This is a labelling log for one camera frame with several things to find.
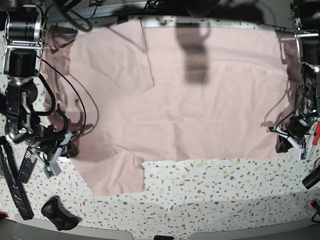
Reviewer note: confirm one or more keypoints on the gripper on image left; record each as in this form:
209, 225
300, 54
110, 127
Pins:
48, 153

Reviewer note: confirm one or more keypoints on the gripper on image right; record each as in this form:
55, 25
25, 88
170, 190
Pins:
295, 136

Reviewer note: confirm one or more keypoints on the pink T-shirt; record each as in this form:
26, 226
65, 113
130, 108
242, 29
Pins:
165, 105

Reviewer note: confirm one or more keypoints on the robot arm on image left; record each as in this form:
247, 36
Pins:
44, 132

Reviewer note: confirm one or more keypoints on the black JVC remote control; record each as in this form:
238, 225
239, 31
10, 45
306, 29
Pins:
27, 166

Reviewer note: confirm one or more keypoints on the black cylinder tool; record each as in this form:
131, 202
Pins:
312, 179

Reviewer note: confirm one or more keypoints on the black game controller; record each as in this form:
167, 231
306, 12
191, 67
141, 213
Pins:
58, 215

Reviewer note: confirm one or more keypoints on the long black plastic-wrapped bar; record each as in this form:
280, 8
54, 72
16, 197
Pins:
10, 172

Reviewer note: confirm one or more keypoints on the black device at table edge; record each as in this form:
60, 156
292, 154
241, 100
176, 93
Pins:
122, 19

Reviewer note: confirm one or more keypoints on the red handle screwdriver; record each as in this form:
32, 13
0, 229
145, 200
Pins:
314, 136

